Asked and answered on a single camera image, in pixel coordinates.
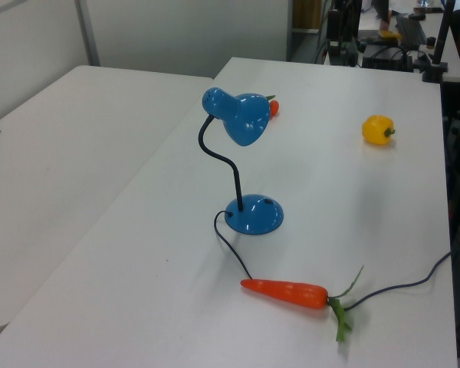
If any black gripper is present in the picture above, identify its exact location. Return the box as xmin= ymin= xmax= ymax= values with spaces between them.
xmin=327 ymin=0 xmax=360 ymax=64

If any blue gooseneck desk lamp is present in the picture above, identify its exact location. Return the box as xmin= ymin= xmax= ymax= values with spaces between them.
xmin=196 ymin=87 xmax=286 ymax=235

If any black equipment box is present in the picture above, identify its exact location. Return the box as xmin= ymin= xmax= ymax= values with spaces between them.
xmin=362 ymin=45 xmax=415 ymax=72

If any black computer keyboard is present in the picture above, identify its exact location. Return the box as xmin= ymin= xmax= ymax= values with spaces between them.
xmin=395 ymin=15 xmax=429 ymax=46

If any yellow toy bell pepper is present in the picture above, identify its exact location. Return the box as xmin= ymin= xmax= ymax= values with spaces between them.
xmin=361 ymin=113 xmax=396 ymax=146

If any orange toy tangerine bunch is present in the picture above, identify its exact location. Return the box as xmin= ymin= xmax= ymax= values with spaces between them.
xmin=266 ymin=94 xmax=281 ymax=122

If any orange toy carrot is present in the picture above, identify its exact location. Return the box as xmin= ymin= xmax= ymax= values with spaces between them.
xmin=240 ymin=264 xmax=365 ymax=343

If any black camera pole with clamp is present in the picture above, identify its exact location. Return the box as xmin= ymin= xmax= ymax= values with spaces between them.
xmin=422 ymin=0 xmax=458 ymax=84

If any dark lamp power cable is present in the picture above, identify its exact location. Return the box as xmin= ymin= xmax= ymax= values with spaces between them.
xmin=213 ymin=210 xmax=452 ymax=311

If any grey metal partition post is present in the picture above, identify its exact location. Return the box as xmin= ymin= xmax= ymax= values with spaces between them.
xmin=75 ymin=0 xmax=101 ymax=67

